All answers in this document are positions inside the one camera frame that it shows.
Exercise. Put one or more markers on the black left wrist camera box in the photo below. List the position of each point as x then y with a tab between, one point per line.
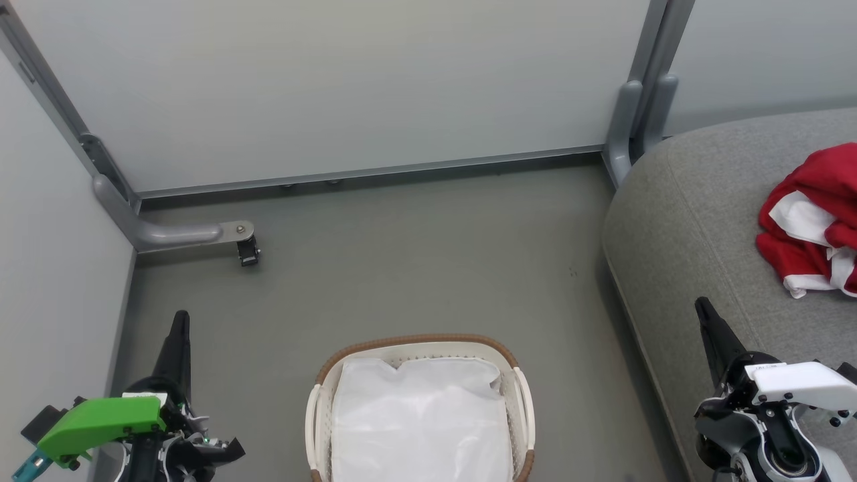
43	422

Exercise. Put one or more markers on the grey curved partition foot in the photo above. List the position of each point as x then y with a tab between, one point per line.
171	234

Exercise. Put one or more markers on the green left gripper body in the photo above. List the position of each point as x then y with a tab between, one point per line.
100	422

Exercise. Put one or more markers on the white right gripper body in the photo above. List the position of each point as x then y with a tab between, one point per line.
797	381

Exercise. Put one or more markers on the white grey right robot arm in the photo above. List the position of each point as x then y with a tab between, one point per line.
783	455

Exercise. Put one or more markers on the grey partition bottom rail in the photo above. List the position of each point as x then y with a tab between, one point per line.
335	175

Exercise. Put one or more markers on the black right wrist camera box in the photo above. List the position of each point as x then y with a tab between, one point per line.
847	372

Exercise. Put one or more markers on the grey fabric sofa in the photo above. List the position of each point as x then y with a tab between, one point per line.
683	234

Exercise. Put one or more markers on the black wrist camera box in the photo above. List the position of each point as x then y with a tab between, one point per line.
43	422
847	372

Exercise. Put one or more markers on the white basket with brown rim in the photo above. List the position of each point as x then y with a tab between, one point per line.
320	415

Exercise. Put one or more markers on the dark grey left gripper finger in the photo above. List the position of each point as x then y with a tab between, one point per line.
177	348

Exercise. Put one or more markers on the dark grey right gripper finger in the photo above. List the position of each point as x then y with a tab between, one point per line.
720	341

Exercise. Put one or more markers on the red and white garment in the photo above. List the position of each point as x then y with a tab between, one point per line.
817	234

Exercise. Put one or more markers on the short grey upright partition foot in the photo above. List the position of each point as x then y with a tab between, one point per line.
661	110
622	130

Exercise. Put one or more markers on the black caster wheel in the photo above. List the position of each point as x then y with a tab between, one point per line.
248	253

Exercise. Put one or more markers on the grey partition post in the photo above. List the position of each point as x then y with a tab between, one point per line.
40	87
656	40

